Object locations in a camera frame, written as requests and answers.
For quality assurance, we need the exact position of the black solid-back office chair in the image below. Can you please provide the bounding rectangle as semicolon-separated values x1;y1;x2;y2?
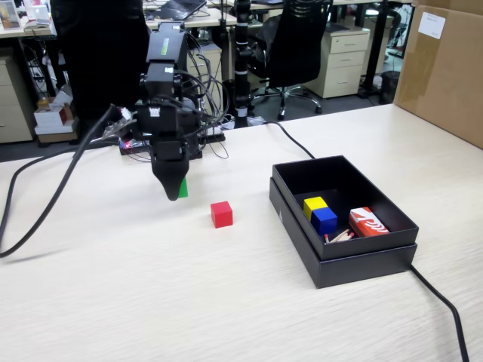
50;0;152;131

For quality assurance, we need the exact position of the long black cable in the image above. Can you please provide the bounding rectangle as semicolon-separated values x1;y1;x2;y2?
260;120;471;362

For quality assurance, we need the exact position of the beige low filing cabinet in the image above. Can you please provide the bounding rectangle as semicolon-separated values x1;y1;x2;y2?
0;55;38;145

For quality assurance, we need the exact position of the beige cabinet behind arm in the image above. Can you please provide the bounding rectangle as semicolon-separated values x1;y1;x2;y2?
186;44;224;95

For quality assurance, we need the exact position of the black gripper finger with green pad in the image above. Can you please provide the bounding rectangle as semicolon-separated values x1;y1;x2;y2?
151;159;190;202

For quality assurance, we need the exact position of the red and white matchbox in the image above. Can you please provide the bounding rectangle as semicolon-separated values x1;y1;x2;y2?
347;206;390;239

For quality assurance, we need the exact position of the red cube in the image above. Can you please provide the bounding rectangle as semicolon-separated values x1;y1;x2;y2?
210;201;234;229

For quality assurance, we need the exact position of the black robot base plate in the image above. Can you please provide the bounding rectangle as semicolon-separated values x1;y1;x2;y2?
119;140;205;161

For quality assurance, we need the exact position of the black box lid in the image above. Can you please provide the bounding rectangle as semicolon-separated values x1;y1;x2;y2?
268;176;419;290

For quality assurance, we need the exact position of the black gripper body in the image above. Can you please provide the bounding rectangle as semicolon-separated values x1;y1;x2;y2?
135;98;202;164

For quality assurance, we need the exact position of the large brown cardboard box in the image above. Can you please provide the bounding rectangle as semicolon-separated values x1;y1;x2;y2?
392;0;483;150

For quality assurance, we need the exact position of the black arm wire bundle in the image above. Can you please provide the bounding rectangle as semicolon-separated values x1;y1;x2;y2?
177;29;232;137

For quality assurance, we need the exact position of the white box on floor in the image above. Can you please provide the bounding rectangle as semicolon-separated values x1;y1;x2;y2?
32;96;79;145

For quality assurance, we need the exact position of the controller board with red LED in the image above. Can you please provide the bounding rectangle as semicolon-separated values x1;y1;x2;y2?
118;137;152;153

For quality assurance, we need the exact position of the black mesh office chair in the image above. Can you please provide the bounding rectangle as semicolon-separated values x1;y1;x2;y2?
248;0;334;121

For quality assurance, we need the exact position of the beige three-drawer cabinet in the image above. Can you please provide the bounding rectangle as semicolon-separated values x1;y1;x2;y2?
304;26;371;100

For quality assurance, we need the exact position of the light wooden office desk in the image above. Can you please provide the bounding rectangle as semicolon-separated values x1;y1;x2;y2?
144;6;239;31

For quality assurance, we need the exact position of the blue cube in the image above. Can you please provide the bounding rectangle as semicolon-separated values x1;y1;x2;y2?
309;207;339;237

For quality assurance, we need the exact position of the black cardboard box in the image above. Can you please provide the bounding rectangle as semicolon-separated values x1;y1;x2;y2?
272;154;421;262

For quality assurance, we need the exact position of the thin black wire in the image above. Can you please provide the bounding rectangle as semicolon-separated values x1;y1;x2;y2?
202;136;230;161

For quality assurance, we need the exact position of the black pole with white bands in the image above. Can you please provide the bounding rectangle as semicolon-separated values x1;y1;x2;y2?
232;0;253;130

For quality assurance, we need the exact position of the clear photo stand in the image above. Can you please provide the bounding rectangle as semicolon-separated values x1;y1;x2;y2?
0;0;23;31

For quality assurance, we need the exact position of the yellow cube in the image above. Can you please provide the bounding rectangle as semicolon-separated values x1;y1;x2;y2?
303;195;329;222

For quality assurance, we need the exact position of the thick black cable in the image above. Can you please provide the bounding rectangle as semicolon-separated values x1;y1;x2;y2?
0;104;131;259

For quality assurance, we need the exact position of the black laptop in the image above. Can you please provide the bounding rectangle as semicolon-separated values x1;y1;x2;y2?
155;0;209;22

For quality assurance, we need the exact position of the black waste bin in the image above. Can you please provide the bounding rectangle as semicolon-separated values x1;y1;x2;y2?
378;69;401;106

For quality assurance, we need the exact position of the small camera circuit board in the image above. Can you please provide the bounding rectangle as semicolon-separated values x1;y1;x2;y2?
102;106;134;140

